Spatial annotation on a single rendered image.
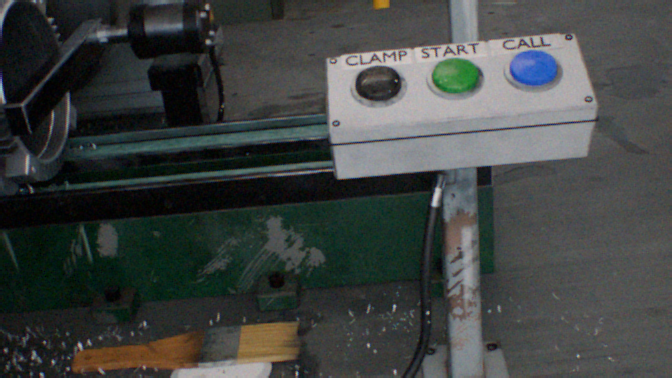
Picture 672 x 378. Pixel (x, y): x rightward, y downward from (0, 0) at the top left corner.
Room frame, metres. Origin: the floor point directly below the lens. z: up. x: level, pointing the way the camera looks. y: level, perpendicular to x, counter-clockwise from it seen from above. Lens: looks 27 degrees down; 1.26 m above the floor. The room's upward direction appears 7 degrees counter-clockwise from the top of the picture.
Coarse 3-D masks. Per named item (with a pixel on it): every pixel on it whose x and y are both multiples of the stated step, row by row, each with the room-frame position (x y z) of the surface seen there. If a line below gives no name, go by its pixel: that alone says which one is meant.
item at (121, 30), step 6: (126, 24) 0.89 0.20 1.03; (108, 30) 0.89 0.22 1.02; (114, 30) 0.88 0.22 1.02; (120, 30) 0.88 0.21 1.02; (126, 30) 0.88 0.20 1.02; (102, 36) 0.88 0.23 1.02; (108, 36) 0.88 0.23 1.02; (114, 36) 0.88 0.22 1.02; (120, 36) 0.88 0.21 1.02; (126, 36) 0.88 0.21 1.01; (108, 42) 0.88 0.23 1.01; (114, 42) 0.89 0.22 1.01; (120, 42) 0.89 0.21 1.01
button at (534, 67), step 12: (516, 60) 0.50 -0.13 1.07; (528, 60) 0.50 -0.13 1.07; (540, 60) 0.50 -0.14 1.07; (552, 60) 0.50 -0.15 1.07; (516, 72) 0.49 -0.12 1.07; (528, 72) 0.49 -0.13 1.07; (540, 72) 0.49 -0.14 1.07; (552, 72) 0.49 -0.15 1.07; (528, 84) 0.49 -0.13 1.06; (540, 84) 0.48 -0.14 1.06
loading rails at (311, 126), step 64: (192, 128) 0.81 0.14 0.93; (256, 128) 0.81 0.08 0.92; (320, 128) 0.79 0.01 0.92; (64, 192) 0.69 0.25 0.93; (128, 192) 0.68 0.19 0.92; (192, 192) 0.68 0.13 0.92; (256, 192) 0.68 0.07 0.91; (320, 192) 0.67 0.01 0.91; (384, 192) 0.67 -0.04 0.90; (0, 256) 0.69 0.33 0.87; (64, 256) 0.69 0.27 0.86; (128, 256) 0.68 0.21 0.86; (192, 256) 0.68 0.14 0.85; (256, 256) 0.68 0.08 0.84; (320, 256) 0.67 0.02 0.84; (384, 256) 0.67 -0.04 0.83; (128, 320) 0.65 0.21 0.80
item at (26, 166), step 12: (36, 0) 0.81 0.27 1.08; (72, 108) 0.83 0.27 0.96; (72, 120) 0.82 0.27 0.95; (24, 156) 0.70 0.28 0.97; (12, 168) 0.69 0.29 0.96; (24, 168) 0.69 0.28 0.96; (36, 168) 0.70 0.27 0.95; (12, 180) 0.69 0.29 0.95; (24, 180) 0.69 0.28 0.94; (36, 180) 0.70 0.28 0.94
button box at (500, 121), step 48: (432, 48) 0.53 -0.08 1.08; (480, 48) 0.53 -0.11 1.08; (528, 48) 0.52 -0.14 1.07; (576, 48) 0.51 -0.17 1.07; (336, 96) 0.50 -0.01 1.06; (432, 96) 0.49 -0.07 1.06; (480, 96) 0.49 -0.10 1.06; (528, 96) 0.48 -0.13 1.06; (576, 96) 0.47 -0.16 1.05; (336, 144) 0.48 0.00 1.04; (384, 144) 0.48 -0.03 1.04; (432, 144) 0.48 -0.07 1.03; (480, 144) 0.48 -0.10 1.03; (528, 144) 0.48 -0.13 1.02; (576, 144) 0.48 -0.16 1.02
